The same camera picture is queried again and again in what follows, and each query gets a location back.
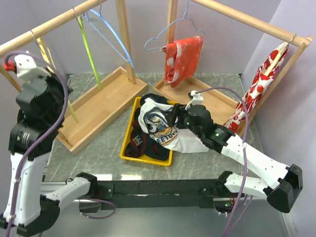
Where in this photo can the yellow hanger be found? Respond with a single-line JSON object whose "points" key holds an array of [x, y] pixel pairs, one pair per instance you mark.
{"points": [[46, 54]]}

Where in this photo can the orange tie-dye garment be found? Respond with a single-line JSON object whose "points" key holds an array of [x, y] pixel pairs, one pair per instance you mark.
{"points": [[181, 59]]}

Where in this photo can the dark navy garment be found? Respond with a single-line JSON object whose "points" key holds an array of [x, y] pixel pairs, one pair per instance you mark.
{"points": [[145, 145]]}

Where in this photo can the red floral white garment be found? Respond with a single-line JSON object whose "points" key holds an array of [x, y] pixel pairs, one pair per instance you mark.
{"points": [[255, 92]]}

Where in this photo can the wooden clothes rack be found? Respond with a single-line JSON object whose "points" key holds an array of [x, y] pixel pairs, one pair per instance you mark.
{"points": [[220, 105], [97, 108]]}

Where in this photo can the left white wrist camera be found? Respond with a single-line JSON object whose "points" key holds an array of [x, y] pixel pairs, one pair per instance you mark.
{"points": [[25, 67]]}

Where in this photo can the yellow plastic bin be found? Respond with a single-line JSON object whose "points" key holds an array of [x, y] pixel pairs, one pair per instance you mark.
{"points": [[148, 161]]}

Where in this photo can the right wooden clothes rack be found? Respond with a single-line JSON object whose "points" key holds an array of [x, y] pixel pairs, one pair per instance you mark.
{"points": [[220, 105]]}

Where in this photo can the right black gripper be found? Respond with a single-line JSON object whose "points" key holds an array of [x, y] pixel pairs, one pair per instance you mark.
{"points": [[178, 110]]}

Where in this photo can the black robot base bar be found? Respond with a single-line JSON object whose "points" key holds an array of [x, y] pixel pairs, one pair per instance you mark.
{"points": [[161, 193]]}

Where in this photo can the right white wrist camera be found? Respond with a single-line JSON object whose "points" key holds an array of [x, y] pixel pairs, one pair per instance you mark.
{"points": [[195, 99]]}

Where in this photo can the left wooden clothes rack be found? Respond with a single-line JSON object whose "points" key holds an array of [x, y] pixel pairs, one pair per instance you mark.
{"points": [[97, 108]]}

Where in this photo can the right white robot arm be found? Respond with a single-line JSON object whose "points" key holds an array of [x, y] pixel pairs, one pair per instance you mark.
{"points": [[276, 182]]}

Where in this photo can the white graphic tank top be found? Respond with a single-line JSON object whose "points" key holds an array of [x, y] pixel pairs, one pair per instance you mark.
{"points": [[152, 120]]}

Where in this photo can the blue wire hanger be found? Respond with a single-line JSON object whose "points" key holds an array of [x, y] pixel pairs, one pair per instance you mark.
{"points": [[177, 27]]}

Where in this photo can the green hanger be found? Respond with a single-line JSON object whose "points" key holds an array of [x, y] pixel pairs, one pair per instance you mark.
{"points": [[85, 42]]}

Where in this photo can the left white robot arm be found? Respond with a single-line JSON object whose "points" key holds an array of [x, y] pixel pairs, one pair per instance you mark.
{"points": [[42, 108]]}

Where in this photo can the wooden hanger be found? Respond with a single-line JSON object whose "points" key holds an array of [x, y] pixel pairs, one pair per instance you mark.
{"points": [[281, 49]]}

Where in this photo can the blue plastic hanger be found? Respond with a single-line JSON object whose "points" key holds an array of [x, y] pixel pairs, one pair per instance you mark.
{"points": [[126, 56]]}

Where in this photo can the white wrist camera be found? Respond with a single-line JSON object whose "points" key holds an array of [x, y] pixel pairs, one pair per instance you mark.
{"points": [[25, 67], [195, 99]]}

